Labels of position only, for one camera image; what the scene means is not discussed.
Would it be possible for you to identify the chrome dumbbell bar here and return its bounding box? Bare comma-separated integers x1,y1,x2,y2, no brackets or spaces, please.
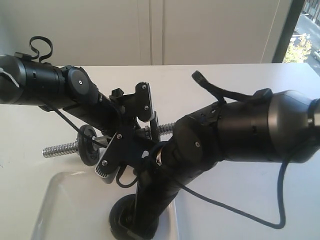
42,122,175,158

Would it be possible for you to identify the black window frame post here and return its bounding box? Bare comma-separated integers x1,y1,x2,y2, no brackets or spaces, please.
271,0,305,64

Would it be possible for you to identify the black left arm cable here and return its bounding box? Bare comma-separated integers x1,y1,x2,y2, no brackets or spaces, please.
28,36,121,148

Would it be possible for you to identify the white plastic tray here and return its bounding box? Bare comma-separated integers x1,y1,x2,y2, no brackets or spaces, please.
31,169,180,240

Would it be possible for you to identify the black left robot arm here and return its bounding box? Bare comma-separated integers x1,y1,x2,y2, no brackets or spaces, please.
0,54,140,135

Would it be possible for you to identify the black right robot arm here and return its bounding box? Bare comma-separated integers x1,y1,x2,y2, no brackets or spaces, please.
108,88,320,240

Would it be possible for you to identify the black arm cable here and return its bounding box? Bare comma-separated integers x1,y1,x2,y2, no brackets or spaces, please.
114,70,320,230
28,36,121,148

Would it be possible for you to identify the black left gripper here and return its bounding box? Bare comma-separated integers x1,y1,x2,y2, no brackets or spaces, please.
62,87,140,135

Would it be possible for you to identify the black weight plate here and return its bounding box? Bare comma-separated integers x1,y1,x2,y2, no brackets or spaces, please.
77,124,100,167
150,111,160,143
108,194,160,240

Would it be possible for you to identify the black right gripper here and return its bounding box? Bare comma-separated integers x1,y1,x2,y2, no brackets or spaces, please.
117,139,201,238

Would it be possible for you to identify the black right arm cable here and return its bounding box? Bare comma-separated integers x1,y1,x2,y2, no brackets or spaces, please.
114,70,320,230

